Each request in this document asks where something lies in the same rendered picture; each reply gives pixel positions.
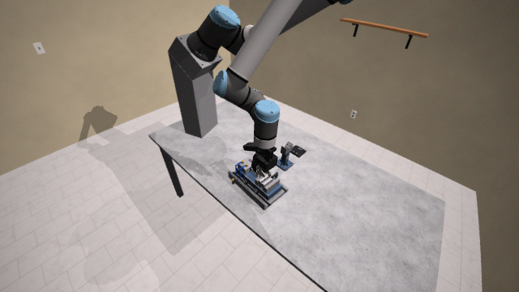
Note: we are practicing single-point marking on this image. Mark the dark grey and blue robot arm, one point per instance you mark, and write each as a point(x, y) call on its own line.
point(222, 28)

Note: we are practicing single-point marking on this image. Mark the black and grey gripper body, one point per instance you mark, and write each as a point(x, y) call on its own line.
point(264, 157)

